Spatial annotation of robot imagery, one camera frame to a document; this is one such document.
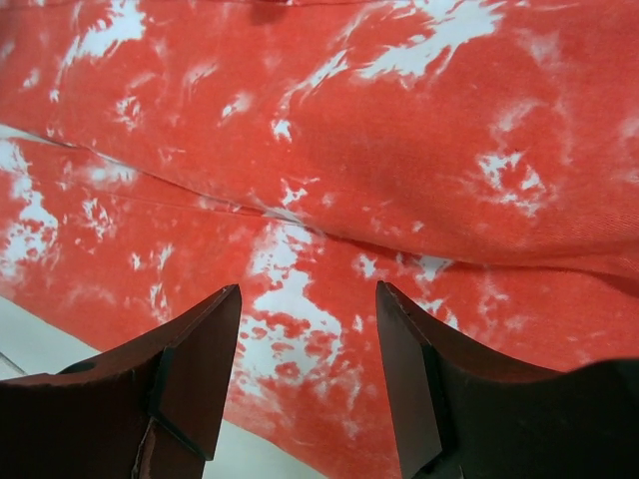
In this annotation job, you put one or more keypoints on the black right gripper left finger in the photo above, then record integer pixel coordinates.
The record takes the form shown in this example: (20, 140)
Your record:
(149, 408)

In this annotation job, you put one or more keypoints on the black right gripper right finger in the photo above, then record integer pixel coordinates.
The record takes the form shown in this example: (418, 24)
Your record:
(460, 409)

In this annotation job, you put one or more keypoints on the red white patterned trousers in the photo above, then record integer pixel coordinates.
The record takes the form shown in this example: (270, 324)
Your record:
(480, 155)

